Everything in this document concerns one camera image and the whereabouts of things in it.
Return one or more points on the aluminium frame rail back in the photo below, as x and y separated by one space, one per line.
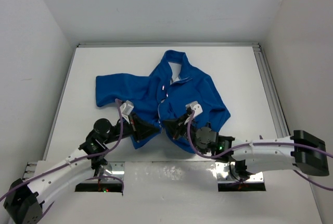
168 44

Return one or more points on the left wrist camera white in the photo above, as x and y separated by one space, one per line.
126 109

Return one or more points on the aluminium frame rail right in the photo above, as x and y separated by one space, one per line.
273 100

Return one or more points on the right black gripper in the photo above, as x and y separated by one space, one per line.
174 126

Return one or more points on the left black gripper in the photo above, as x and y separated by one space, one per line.
140 128

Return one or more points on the aluminium frame rail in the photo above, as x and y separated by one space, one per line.
273 100
168 44

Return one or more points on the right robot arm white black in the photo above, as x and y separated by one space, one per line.
301 151

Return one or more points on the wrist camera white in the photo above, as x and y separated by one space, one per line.
126 109
196 107

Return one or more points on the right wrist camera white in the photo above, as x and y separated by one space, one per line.
196 107

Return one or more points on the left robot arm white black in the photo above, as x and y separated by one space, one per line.
27 201

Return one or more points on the metal base plate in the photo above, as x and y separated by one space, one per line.
152 172

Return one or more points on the blue zip jacket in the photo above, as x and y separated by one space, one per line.
164 94

